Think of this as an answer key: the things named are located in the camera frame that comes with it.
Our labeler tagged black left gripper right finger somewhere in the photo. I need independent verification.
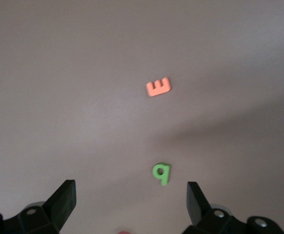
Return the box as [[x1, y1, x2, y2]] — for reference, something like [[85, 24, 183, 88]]
[[183, 181, 246, 234]]

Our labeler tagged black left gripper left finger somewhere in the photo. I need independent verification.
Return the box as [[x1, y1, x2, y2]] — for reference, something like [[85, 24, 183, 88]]
[[2, 179, 77, 234]]

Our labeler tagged green letter q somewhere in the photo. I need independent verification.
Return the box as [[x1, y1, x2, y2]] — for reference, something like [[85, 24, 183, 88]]
[[152, 162, 171, 186]]

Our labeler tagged orange letter E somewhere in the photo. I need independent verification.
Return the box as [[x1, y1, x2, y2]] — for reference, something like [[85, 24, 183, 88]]
[[146, 77, 172, 98]]

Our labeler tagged brown table cover sheet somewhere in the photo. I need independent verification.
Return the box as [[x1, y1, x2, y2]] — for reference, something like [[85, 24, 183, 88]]
[[0, 0, 284, 234]]

